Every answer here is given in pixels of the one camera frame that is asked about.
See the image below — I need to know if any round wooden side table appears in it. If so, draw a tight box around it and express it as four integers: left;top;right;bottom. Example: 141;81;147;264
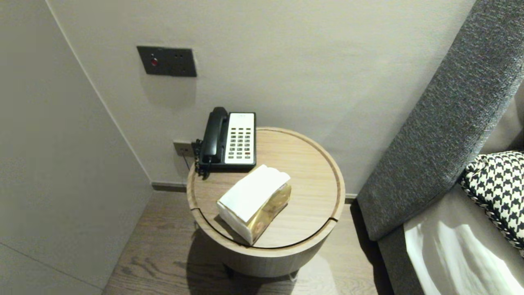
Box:
186;127;346;283

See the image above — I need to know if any grey wall socket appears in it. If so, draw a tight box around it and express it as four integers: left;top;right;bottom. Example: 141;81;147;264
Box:
173;141;195;157

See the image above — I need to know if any black coiled telephone cord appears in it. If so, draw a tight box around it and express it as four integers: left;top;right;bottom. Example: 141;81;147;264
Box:
192;138;211;180

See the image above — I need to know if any dark wall switch panel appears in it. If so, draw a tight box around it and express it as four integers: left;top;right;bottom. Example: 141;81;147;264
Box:
137;45;198;78

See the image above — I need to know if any grey fabric bed headboard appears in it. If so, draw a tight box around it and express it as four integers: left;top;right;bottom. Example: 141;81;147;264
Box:
357;0;524;295

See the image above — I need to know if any white and gold tissue pack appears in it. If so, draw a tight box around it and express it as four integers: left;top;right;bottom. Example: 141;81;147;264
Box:
216;164;292;246

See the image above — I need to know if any black white houndstooth pillow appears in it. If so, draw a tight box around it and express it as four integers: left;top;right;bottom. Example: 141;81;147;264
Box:
458;151;524;256

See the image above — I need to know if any black and white desk telephone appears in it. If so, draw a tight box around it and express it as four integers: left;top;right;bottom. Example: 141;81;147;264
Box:
196;112;257;172

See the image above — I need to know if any black telephone handset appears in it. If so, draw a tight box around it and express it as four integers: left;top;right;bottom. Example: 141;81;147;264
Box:
201;107;230;164

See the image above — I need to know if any white bed sheet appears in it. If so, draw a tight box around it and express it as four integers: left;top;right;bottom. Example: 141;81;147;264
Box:
404;184;524;295

